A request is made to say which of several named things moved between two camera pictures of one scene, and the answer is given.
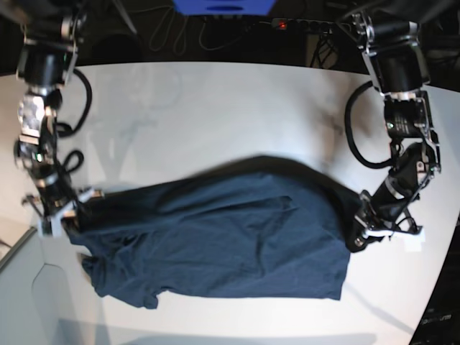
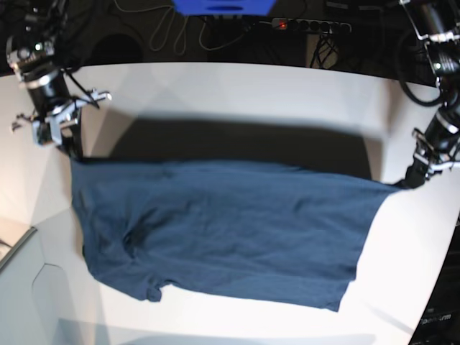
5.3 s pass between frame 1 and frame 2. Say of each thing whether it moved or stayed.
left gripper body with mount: moved
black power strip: stayed
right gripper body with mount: moved
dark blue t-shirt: moved
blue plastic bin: stayed
